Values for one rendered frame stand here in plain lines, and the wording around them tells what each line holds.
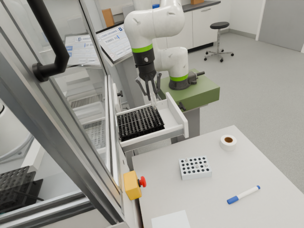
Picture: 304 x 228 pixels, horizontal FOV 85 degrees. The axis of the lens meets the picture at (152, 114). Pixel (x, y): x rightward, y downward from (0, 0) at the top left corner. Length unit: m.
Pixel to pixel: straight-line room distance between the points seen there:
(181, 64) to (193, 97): 0.21
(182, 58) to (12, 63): 0.90
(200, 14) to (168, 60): 3.20
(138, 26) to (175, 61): 0.42
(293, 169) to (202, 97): 1.11
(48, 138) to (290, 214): 0.75
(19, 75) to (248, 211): 0.73
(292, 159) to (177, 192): 1.40
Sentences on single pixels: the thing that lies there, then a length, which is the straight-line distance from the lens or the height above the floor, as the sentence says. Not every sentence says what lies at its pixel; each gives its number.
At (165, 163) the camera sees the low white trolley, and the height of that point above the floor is 0.76.
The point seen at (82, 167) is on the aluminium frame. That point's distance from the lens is 0.34.
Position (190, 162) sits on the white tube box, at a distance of 0.78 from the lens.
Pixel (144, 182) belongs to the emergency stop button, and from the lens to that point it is 0.65.
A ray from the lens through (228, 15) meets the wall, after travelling 5.48.
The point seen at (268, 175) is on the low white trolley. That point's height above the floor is 0.76.
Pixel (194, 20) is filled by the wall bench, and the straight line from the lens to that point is 4.14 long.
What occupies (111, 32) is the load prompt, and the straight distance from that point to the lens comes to 1.72.
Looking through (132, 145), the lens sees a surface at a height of 0.87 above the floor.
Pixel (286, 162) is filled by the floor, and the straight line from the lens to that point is 1.94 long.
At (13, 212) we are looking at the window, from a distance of 0.50.
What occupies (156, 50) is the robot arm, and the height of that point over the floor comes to 1.12.
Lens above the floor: 1.44
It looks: 37 degrees down
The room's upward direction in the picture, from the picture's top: 13 degrees counter-clockwise
